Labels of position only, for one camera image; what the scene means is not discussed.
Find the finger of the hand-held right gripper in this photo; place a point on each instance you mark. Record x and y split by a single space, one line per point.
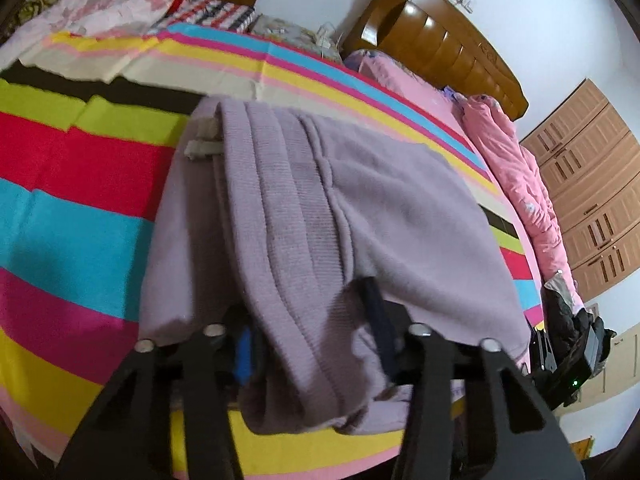
541 352

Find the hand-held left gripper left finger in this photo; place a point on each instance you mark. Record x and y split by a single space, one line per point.
243 357

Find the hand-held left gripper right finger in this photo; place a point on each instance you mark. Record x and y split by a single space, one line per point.
382 335

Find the lilac knitted sweater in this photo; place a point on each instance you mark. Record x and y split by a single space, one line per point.
300 220

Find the light brown wooden wardrobe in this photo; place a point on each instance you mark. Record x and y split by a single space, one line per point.
595 185

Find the pink padded quilt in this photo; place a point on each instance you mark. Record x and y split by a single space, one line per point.
520 175

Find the rainbow striped bedsheet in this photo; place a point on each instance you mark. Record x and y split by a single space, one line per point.
75 220

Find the pink bedsheet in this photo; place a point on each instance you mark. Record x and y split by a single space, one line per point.
415 85

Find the glossy panelled wooden headboard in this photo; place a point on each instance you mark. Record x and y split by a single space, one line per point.
450 45

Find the grey patterned pillow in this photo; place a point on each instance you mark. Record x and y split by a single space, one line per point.
290 32

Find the red black striped pillow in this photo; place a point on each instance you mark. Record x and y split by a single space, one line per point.
220 12

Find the pink floral quilt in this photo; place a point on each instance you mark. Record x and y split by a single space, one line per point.
100 5

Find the dark yellow patterned cloth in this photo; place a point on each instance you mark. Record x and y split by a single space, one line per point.
37 7

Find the small wall hook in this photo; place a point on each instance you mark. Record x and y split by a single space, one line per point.
465 1

